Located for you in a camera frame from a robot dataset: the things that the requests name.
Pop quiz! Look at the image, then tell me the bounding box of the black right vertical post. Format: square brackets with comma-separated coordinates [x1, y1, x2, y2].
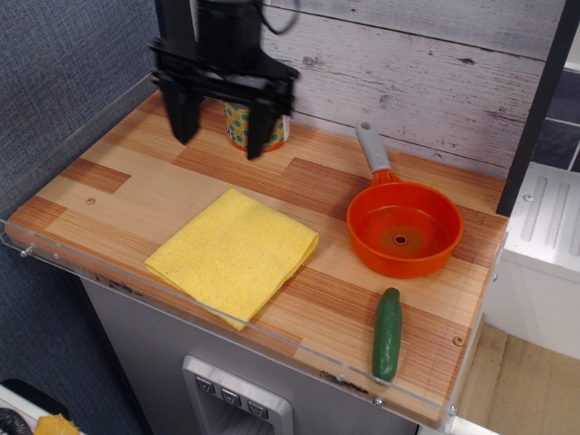
[496, 0, 579, 218]

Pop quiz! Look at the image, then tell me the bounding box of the yellow object bottom left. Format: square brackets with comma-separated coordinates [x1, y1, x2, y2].
[33, 414, 81, 435]

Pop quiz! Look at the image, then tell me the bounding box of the yellow cloth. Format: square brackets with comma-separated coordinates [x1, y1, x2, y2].
[144, 188, 319, 331]

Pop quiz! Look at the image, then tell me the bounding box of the black vertical post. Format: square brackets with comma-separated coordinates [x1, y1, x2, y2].
[496, 0, 579, 218]
[155, 0, 195, 42]

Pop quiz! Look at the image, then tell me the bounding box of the orange pan with grey handle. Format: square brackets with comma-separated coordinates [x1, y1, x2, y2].
[346, 120, 464, 278]

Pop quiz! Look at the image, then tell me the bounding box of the black left vertical post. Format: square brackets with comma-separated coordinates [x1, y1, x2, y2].
[155, 0, 195, 42]

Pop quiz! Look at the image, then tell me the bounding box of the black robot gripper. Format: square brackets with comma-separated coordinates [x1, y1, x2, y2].
[150, 1, 299, 160]

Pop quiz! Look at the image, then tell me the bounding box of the white toy sink unit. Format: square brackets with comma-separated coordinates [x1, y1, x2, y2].
[483, 163, 579, 358]

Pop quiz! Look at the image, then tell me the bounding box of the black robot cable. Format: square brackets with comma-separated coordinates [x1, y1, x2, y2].
[257, 0, 301, 35]

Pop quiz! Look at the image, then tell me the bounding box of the black hose bottom left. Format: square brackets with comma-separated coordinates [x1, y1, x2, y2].
[0, 407, 35, 435]

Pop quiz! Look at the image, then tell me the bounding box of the patterned tin can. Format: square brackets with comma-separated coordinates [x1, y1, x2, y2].
[223, 101, 291, 152]

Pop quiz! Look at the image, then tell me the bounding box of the grey cabinet with dispenser panel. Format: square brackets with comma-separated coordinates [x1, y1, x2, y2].
[82, 279, 419, 434]

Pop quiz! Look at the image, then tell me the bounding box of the green toy cucumber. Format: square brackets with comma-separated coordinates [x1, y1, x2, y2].
[372, 287, 402, 382]

